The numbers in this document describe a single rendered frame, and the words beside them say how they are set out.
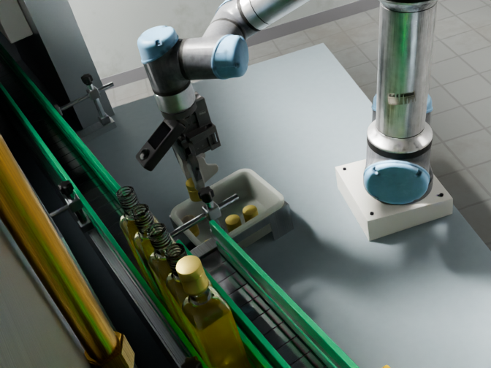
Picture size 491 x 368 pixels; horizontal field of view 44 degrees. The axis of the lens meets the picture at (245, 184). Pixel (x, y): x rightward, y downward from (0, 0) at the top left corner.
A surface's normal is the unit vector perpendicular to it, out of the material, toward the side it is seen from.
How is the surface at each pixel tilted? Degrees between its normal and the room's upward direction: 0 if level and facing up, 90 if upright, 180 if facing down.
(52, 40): 90
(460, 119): 0
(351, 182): 4
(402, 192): 97
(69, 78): 90
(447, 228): 0
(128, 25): 90
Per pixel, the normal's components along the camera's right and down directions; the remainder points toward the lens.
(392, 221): 0.24, 0.60
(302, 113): -0.20, -0.74
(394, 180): -0.22, 0.75
